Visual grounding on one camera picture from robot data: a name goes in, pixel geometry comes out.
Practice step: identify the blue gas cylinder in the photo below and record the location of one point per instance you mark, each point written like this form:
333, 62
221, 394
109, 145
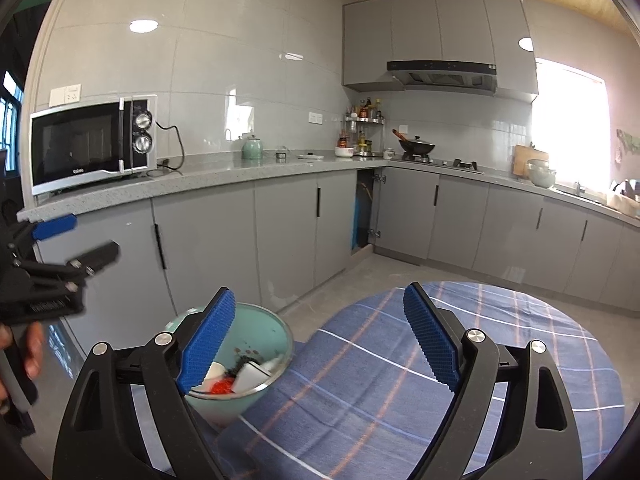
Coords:
361, 215

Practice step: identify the white sponge with black layer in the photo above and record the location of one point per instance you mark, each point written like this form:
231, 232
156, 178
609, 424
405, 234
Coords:
252, 376

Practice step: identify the white and blue paper cup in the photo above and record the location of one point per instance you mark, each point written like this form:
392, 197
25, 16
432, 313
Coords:
215, 372

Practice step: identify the wooden cutting board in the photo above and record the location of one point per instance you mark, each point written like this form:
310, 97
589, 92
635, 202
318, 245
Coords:
521, 160

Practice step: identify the metal basin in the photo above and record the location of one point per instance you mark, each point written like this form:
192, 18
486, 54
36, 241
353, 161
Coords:
541, 175

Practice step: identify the metal faucet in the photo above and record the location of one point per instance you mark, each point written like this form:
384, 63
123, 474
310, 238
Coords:
579, 189

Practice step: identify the white wall socket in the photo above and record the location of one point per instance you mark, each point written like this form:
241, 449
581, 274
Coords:
315, 118
65, 95

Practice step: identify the row of seasoning bottles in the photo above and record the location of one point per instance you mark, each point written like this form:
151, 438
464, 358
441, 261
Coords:
365, 107

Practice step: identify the white bowl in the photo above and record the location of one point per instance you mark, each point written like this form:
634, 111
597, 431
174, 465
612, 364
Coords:
344, 151

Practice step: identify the white flat lid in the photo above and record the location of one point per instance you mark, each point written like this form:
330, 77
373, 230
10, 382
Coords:
311, 156

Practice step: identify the beige dish rack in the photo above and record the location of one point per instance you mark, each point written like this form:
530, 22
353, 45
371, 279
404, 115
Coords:
624, 202

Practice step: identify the grey base cabinets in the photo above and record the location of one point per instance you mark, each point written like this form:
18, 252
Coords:
450, 220

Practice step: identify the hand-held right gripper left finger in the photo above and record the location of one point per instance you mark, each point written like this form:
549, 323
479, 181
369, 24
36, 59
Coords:
210, 340

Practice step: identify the red mesh bag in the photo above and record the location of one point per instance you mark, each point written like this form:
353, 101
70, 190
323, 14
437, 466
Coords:
222, 386

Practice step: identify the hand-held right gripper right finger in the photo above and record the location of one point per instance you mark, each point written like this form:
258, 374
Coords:
432, 340

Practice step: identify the person's left hand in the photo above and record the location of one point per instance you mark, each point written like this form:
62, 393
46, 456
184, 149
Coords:
34, 350

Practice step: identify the grey wall cabinets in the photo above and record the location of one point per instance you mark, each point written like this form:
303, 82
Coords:
435, 30

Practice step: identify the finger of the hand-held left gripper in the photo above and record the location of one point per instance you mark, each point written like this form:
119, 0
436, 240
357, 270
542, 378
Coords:
52, 226
97, 256

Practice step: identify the metal spice rack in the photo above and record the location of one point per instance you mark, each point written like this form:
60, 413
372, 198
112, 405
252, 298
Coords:
365, 135

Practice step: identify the teal ceramic teapot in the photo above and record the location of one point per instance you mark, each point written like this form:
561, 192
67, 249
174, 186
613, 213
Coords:
252, 149

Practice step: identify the black range hood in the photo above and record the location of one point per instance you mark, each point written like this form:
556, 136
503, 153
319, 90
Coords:
440, 67

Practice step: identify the teal plastic bin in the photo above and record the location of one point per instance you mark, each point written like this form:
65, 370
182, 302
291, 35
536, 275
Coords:
260, 330

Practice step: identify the bright window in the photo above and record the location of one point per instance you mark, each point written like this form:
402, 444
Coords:
570, 125

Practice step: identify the silver black microwave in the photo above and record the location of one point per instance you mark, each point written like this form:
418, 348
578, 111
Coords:
75, 145

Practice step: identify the blue plaid tablecloth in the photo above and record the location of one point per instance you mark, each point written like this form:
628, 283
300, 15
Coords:
350, 410

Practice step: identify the hanging cloths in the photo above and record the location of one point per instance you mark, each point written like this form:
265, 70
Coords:
629, 142

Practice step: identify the gas stove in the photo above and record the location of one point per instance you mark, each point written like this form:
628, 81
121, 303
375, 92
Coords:
445, 162

